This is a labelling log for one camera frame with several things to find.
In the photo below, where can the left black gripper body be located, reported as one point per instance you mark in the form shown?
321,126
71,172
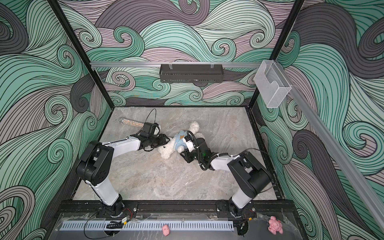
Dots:
155,141

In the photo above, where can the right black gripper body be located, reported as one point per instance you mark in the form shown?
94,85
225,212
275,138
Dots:
194,155

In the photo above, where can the white teddy bear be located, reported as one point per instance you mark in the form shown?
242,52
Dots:
167,150

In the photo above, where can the light blue fleece hoodie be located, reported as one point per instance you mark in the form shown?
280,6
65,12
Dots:
179,145

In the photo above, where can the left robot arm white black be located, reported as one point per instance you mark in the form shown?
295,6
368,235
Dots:
95,163

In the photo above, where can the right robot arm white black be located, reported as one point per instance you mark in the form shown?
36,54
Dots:
251,176

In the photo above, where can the glass tube with sprinkles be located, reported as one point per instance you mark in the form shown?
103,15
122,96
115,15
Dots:
125,121

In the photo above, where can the small pink toy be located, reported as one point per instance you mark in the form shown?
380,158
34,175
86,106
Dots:
166,230

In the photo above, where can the pink plush pig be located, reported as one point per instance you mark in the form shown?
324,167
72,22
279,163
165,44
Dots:
275,226

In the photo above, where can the black wall tray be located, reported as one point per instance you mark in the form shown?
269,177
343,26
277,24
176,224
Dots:
191,74

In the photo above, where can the aluminium rail back wall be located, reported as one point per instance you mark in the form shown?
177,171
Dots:
138,64

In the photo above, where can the aluminium rail wall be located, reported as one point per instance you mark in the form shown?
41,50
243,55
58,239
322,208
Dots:
365,191
138,64

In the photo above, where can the clear plastic wall bin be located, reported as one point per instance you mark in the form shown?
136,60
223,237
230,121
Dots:
272,83

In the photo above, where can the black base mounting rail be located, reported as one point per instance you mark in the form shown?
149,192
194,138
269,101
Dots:
222,208

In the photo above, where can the white slotted cable duct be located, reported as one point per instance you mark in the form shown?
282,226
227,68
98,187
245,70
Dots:
150,226

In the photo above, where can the aluminium rail right wall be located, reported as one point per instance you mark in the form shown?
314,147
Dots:
365,191

